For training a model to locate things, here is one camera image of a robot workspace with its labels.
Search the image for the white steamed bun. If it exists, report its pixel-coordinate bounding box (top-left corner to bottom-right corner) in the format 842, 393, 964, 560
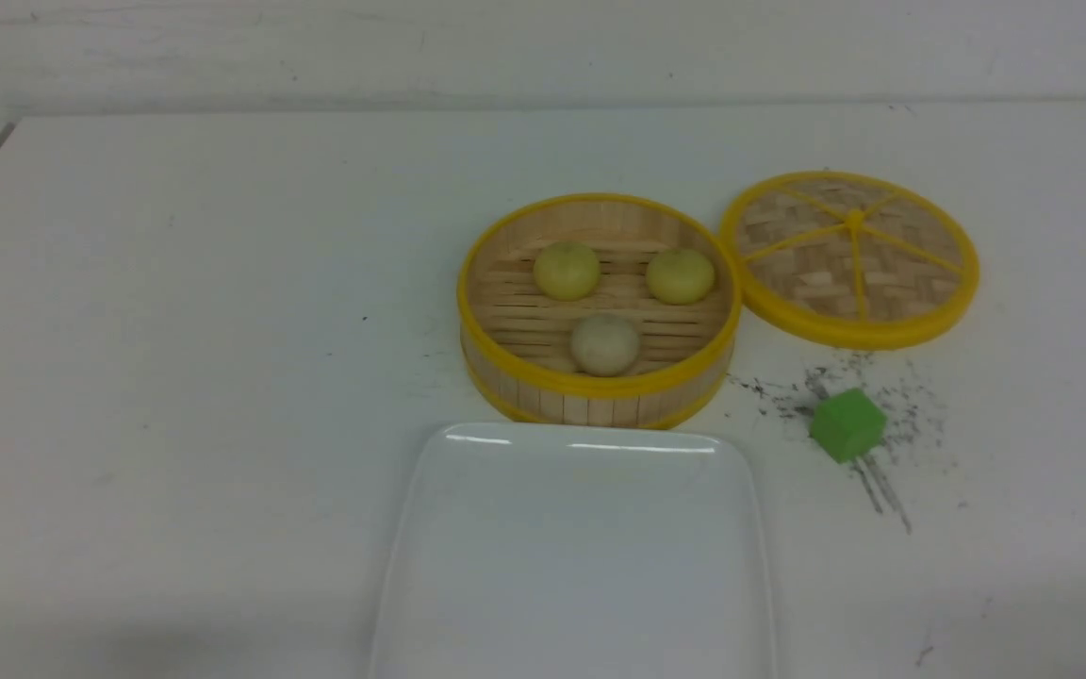
569, 313, 642, 377

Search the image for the yellow steamed bun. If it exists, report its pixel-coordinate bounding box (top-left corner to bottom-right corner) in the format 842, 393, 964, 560
645, 248, 716, 306
532, 240, 601, 301

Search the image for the white rectangular plate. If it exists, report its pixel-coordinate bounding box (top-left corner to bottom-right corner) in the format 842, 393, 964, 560
368, 422, 781, 678

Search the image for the bamboo steamer basket yellow rim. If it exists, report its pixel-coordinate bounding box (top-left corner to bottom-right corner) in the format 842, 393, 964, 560
456, 193, 742, 429

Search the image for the green cube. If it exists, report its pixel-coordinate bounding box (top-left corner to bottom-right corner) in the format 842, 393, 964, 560
809, 389, 888, 464

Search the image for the woven bamboo steamer lid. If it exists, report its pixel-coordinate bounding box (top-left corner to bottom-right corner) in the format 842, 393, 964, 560
718, 171, 981, 352

